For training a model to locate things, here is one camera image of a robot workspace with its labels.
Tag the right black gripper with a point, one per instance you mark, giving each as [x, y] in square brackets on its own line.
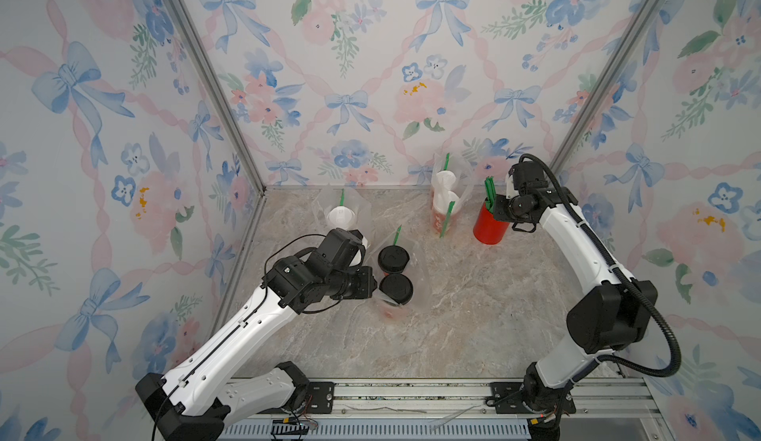
[498, 212]

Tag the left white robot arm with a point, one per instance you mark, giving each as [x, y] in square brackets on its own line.
[198, 400]

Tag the red cup black lid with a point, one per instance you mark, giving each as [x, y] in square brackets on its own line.
[398, 288]
[393, 259]

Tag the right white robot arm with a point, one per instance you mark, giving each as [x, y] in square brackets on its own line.
[606, 319]

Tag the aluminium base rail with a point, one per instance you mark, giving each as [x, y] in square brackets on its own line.
[457, 409]

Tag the green wrapped straws bundle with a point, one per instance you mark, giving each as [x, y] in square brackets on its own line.
[491, 194]

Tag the clear plastic carrier bag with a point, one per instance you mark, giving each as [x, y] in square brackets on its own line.
[329, 197]

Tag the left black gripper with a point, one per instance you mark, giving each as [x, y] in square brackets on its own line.
[368, 284]

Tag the white lid cup back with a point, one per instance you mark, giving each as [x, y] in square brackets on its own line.
[440, 203]

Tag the red cup white lid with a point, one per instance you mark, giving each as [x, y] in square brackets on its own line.
[444, 181]

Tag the red straw holder cup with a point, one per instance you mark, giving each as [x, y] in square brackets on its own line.
[487, 229]

